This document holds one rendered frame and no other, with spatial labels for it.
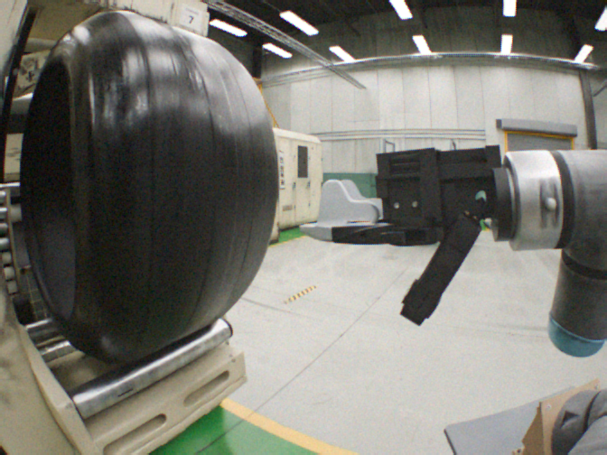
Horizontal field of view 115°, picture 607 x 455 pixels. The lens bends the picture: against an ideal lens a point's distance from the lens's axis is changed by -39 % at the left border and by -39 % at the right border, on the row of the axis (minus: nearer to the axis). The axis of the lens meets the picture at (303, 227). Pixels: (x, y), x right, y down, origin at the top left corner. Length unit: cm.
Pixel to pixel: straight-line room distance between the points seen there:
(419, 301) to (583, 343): 20
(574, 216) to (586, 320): 12
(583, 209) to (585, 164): 4
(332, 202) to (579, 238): 24
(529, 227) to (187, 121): 32
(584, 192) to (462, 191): 12
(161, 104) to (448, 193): 27
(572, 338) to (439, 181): 23
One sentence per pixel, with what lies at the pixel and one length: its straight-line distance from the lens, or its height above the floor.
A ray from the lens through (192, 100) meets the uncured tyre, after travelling 34.
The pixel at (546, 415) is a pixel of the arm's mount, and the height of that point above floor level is 74.
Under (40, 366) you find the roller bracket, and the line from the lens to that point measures 49.
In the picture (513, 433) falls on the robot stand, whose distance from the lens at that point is 88.
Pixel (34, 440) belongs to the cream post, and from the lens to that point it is 56.
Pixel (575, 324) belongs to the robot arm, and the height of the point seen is 105.
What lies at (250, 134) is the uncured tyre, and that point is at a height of 123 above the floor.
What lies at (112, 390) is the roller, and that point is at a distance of 47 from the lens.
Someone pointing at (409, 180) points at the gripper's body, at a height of 118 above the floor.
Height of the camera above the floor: 118
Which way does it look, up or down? 9 degrees down
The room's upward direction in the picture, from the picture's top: straight up
